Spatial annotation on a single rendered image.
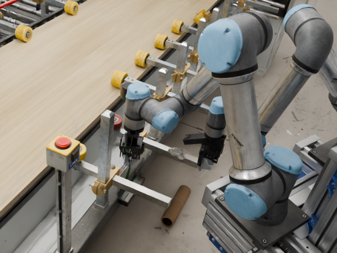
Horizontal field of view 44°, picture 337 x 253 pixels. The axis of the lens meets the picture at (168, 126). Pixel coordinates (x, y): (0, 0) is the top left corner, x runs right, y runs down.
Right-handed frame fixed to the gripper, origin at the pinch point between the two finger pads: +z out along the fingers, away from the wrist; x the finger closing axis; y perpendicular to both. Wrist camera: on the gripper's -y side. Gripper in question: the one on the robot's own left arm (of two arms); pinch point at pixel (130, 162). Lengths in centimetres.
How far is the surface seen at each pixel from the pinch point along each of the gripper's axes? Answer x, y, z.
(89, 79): -27, -58, 4
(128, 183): 0.5, 1.5, 9.6
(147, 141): 5.3, -23.1, 7.8
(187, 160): 23.3, -15.4, 8.7
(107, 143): -8.6, 4.1, -11.5
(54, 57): -48, -74, 4
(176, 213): 29, -54, 87
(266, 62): 109, -252, 78
